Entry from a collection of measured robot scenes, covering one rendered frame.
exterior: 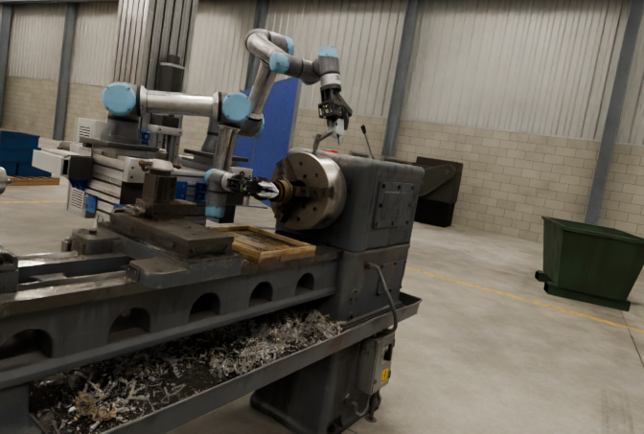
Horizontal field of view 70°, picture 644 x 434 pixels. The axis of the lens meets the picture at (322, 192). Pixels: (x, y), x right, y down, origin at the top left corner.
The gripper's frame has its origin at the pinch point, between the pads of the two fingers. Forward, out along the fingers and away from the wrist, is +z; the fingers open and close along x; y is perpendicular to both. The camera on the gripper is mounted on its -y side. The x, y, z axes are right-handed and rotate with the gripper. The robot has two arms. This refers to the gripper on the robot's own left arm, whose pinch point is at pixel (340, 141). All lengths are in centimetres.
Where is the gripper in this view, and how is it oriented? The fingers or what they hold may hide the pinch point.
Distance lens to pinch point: 171.2
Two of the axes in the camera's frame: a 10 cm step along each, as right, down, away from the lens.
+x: 8.1, -1.4, -5.8
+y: -5.8, -0.2, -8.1
